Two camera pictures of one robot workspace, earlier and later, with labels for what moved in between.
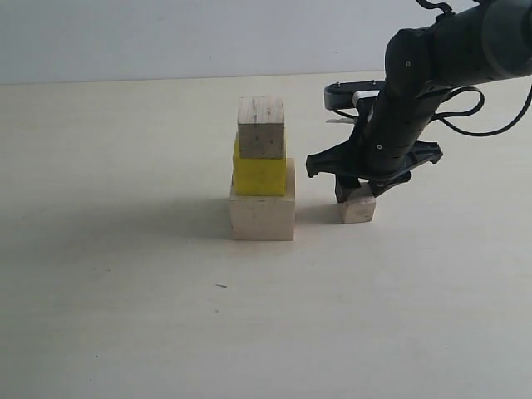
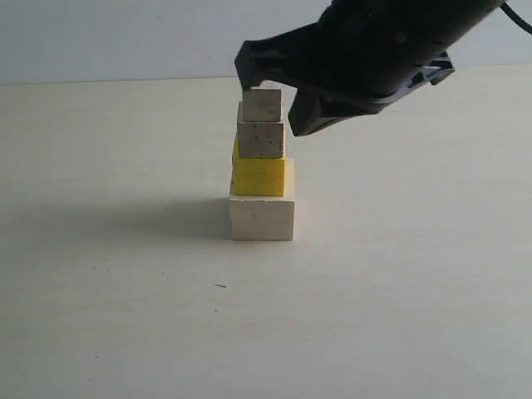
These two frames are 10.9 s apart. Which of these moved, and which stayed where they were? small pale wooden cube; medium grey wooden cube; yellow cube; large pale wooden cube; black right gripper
Moved: small pale wooden cube; black right gripper
Stayed: large pale wooden cube; yellow cube; medium grey wooden cube
